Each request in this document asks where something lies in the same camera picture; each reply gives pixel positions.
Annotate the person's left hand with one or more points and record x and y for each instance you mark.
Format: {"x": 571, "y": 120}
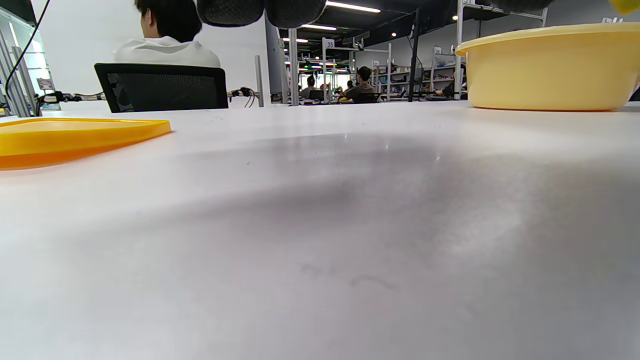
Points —
{"x": 295, "y": 12}

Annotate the orange container lid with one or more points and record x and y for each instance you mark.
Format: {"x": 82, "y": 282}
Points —
{"x": 65, "y": 135}

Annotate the pale yellow plastic basin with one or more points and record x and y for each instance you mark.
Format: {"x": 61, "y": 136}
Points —
{"x": 550, "y": 70}

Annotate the ceiling strip light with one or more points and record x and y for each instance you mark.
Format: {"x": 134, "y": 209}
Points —
{"x": 352, "y": 6}
{"x": 319, "y": 27}

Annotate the white metal shelving rack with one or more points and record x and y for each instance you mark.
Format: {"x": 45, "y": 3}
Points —
{"x": 326, "y": 70}
{"x": 459, "y": 55}

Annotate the black mesh office chair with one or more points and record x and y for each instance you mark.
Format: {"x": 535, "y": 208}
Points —
{"x": 165, "y": 90}

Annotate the grey aluminium profile post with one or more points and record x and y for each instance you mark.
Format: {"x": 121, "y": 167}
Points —
{"x": 259, "y": 85}

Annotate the black metal post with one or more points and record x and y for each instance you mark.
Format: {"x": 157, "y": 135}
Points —
{"x": 414, "y": 55}

